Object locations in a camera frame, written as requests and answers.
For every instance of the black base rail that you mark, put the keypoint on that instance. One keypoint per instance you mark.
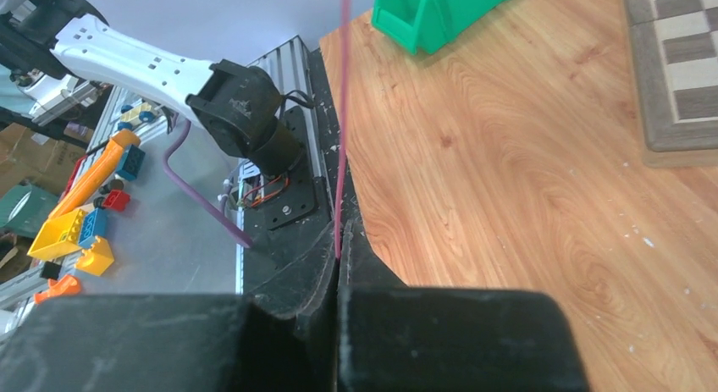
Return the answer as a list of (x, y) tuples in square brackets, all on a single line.
[(285, 216)]

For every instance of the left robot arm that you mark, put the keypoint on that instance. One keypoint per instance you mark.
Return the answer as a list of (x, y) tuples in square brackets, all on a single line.
[(240, 107)]

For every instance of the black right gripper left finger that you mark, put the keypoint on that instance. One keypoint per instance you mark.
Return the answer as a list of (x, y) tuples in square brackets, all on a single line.
[(177, 342)]

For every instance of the green plastic bin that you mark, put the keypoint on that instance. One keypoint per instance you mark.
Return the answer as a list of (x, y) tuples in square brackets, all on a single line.
[(427, 25)]

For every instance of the colourful toy blocks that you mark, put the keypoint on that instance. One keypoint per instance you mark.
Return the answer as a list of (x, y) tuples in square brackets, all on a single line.
[(79, 222)]

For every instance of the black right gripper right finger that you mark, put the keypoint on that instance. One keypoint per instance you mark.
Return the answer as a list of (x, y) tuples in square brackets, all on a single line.
[(394, 337)]

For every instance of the wooden chessboard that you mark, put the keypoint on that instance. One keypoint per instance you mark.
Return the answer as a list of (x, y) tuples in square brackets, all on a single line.
[(674, 57)]

